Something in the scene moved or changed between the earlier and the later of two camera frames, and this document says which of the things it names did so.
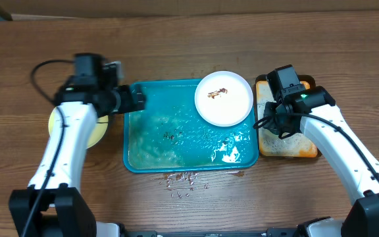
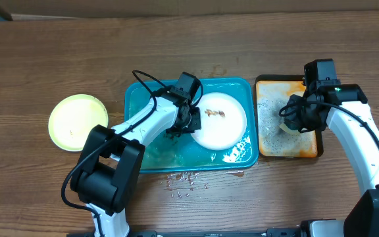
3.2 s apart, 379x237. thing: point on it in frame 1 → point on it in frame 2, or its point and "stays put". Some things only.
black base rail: (291, 233) stays put
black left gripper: (126, 105) → (196, 123)
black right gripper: (272, 125) → (292, 118)
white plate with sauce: (224, 99) → (223, 121)
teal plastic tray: (170, 136) stays put
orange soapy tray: (269, 145) stays put
